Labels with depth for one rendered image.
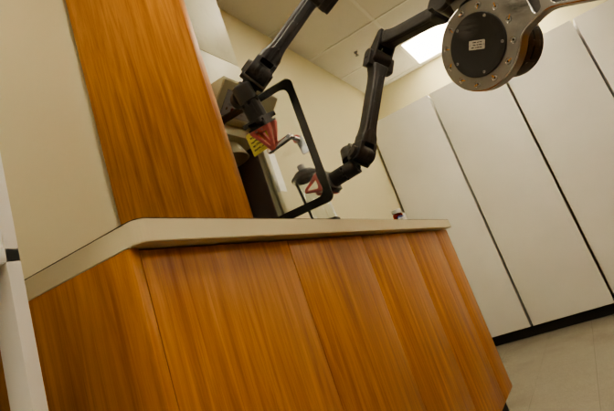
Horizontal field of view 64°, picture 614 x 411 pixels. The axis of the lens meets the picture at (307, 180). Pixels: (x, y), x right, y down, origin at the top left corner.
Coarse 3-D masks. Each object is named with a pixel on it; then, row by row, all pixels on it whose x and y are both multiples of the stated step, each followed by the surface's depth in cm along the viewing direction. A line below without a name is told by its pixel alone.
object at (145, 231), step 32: (128, 224) 77; (160, 224) 80; (192, 224) 86; (224, 224) 94; (256, 224) 103; (288, 224) 115; (320, 224) 129; (352, 224) 146; (384, 224) 170; (416, 224) 202; (448, 224) 250; (96, 256) 80; (32, 288) 87
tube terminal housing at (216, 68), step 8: (208, 56) 179; (208, 64) 177; (216, 64) 181; (224, 64) 187; (232, 64) 192; (208, 72) 174; (216, 72) 179; (224, 72) 184; (232, 72) 190; (240, 72) 195
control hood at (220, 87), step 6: (222, 78) 159; (228, 78) 160; (216, 84) 160; (222, 84) 159; (228, 84) 161; (234, 84) 163; (216, 90) 160; (222, 90) 160; (258, 90) 175; (216, 96) 159; (222, 96) 160; (222, 102) 162
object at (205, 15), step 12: (192, 0) 187; (204, 0) 195; (216, 0) 204; (192, 12) 183; (204, 12) 191; (216, 12) 199; (192, 24) 179; (204, 24) 187; (216, 24) 195; (204, 36) 183; (216, 36) 191; (204, 48) 179; (216, 48) 186; (228, 48) 195; (228, 60) 191
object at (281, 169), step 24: (264, 96) 151; (288, 96) 147; (240, 120) 155; (288, 120) 147; (240, 144) 154; (288, 144) 146; (312, 144) 142; (240, 168) 153; (264, 168) 149; (288, 168) 145; (312, 168) 141; (264, 192) 148; (288, 192) 145; (312, 192) 141; (264, 216) 148; (288, 216) 144
